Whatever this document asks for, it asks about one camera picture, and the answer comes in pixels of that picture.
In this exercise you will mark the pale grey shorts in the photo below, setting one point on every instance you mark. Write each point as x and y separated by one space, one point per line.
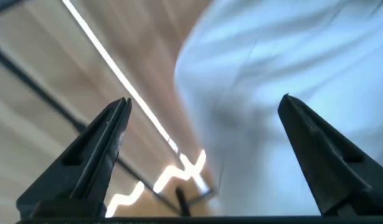
272 56

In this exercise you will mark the beige curtain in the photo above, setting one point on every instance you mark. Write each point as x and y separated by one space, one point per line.
154 46

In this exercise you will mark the black clothes rack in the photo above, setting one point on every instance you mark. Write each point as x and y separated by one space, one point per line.
182 202

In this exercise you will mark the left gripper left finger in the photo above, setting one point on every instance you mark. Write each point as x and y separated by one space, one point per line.
76 174

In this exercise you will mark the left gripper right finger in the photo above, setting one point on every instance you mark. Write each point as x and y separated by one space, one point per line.
334 174

